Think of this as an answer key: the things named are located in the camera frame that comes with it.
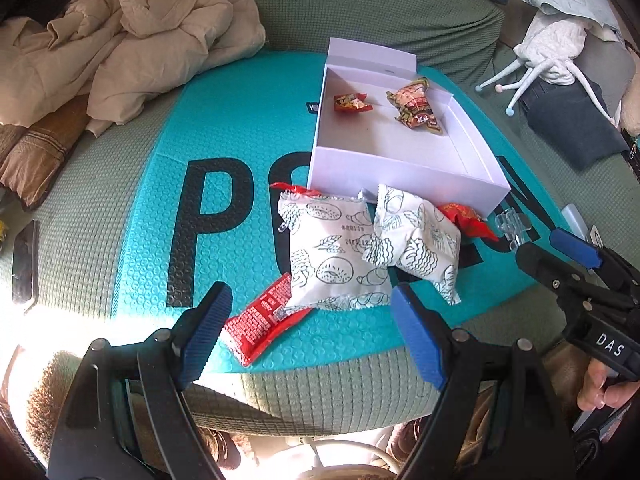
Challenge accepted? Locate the small white bread packet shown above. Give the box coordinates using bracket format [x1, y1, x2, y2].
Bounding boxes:
[361, 183, 462, 306]

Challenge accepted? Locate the black phone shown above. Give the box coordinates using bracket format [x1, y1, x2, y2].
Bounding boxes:
[11, 220, 40, 303]

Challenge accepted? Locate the white cardboard box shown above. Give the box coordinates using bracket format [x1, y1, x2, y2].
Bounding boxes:
[306, 37, 512, 218]

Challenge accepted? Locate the white cable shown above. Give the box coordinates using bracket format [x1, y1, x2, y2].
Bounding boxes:
[280, 437, 396, 480]

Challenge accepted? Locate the red and gold snack packet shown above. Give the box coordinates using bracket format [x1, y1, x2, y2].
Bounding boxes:
[436, 202, 500, 238]

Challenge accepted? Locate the white long-legged plush toy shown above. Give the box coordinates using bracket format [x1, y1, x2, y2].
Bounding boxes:
[476, 10, 623, 123]

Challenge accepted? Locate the large white bread packet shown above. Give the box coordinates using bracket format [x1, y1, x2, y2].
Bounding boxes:
[276, 187, 393, 311]

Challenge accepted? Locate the small red snack packet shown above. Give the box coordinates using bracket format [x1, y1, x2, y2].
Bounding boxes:
[332, 91, 373, 115]

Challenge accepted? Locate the green sofa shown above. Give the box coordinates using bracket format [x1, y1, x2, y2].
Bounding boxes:
[0, 0, 640, 441]

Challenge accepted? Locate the teal mat with black letters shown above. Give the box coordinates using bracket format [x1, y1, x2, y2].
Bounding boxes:
[114, 50, 583, 376]

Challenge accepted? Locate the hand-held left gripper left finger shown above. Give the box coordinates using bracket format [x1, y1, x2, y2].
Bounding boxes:
[47, 281, 234, 480]

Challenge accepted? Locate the brown striped pillow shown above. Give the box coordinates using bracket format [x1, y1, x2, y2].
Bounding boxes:
[0, 95, 93, 211]

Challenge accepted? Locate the beige padded jacket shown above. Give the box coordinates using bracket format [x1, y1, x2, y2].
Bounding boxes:
[0, 0, 267, 137]

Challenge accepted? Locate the brown fluffy cloth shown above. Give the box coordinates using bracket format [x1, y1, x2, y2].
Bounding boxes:
[22, 350, 591, 480]

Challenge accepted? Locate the clear plastic clip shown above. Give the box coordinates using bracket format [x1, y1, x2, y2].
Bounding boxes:
[492, 208, 533, 251]

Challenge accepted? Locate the red hair claw clip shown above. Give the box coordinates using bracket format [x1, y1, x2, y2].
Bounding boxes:
[269, 181, 326, 199]

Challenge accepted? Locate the green and red snack packet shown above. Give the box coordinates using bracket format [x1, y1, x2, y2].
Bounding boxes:
[385, 76, 446, 136]

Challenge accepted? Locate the person's right hand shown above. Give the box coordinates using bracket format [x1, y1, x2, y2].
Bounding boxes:
[576, 360, 640, 413]

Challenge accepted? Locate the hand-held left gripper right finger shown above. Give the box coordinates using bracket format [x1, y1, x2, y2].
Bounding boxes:
[391, 282, 576, 480]

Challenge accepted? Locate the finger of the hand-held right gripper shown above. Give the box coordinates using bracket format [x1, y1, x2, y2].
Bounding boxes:
[549, 228, 640, 306]
[516, 243, 636, 322]

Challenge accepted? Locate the pale blue plastic piece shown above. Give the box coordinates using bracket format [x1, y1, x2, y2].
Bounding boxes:
[562, 205, 591, 238]

